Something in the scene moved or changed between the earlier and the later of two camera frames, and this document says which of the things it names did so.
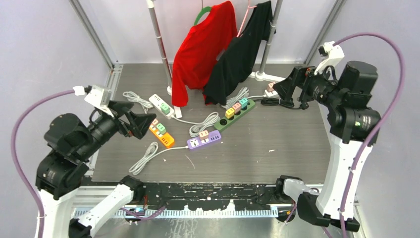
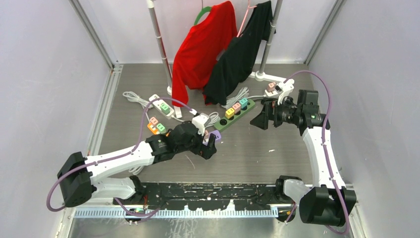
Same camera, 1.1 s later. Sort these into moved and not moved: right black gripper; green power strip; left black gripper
Moved: right black gripper; left black gripper
Not moved: green power strip
